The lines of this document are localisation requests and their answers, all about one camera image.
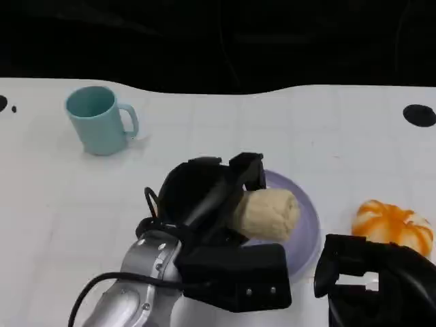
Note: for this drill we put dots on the pale green mug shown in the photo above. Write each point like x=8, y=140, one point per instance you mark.
x=98, y=131

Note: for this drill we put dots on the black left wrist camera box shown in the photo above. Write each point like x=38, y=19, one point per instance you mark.
x=238, y=276

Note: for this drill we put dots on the lilac plate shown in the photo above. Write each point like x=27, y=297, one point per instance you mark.
x=308, y=235

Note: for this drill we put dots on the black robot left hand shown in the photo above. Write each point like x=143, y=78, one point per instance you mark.
x=190, y=194

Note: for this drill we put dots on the orange and white bread roll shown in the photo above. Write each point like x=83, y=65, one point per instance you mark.
x=388, y=218

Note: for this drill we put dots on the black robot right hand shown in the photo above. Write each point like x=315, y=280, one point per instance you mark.
x=408, y=293

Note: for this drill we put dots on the beige towel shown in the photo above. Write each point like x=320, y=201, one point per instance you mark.
x=269, y=214

